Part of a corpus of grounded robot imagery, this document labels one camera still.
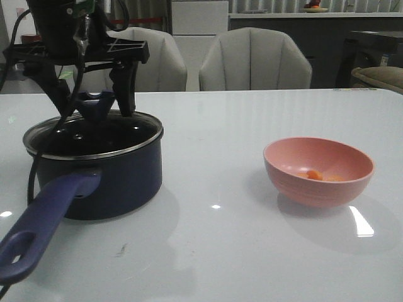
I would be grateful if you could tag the dark washing machine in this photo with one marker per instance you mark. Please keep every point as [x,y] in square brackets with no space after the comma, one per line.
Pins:
[368,49]

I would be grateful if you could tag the dark kitchen counter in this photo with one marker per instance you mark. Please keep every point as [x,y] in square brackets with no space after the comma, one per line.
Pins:
[320,36]

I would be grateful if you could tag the grey curtain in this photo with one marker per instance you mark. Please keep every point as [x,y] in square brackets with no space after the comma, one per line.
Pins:
[131,9]

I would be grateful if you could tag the grey left chair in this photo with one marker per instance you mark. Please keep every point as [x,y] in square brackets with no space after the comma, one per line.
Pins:
[165,70]

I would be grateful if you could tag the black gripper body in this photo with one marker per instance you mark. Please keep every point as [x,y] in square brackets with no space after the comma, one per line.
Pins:
[69,29]

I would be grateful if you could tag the glass lid with blue knob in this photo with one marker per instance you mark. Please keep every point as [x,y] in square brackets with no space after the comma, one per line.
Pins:
[96,131]

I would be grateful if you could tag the red barrier belt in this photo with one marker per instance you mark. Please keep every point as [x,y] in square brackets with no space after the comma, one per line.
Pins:
[139,20]

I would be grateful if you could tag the white refrigerator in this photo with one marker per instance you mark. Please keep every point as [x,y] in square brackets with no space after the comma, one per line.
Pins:
[194,26]

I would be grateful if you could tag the fruit plate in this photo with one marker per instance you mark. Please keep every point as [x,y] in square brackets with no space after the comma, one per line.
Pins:
[314,6]

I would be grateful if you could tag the grey right chair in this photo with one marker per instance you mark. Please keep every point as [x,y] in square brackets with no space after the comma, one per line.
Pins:
[254,59]

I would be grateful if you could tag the red bin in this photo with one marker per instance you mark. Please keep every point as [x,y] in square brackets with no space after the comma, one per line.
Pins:
[30,38]

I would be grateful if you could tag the grey chair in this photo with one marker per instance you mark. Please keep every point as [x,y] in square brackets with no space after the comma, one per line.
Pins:
[165,70]
[254,59]

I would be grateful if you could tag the orange ham slices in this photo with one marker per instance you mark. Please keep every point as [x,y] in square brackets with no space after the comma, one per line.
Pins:
[318,176]

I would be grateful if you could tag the dark blue saucepan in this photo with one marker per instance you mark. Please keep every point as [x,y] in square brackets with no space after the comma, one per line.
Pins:
[103,189]

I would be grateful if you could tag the pink bowl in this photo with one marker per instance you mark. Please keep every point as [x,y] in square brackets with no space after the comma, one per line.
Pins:
[286,157]

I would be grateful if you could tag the beige cushion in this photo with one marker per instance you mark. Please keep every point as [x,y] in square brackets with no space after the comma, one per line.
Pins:
[383,77]

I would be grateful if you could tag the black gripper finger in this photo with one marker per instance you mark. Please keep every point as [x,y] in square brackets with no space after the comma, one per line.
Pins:
[44,74]
[123,78]

